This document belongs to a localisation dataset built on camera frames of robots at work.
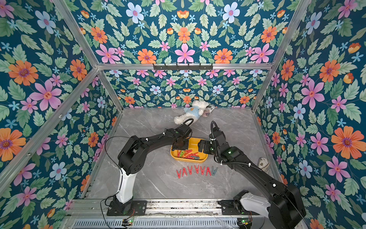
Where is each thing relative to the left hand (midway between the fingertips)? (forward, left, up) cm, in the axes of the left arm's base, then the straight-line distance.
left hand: (187, 146), depth 96 cm
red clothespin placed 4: (-16, -5, -1) cm, 17 cm away
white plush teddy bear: (+24, -6, +8) cm, 26 cm away
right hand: (-8, -10, +14) cm, 19 cm away
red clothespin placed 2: (-17, +3, -1) cm, 17 cm away
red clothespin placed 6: (-17, -12, 0) cm, 21 cm away
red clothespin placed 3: (-17, -1, 0) cm, 17 cm away
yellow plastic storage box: (+1, -4, 0) cm, 4 cm away
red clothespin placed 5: (-17, -8, -1) cm, 19 cm away
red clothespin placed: (-18, +6, -1) cm, 20 cm away
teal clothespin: (-19, -15, -1) cm, 24 cm away
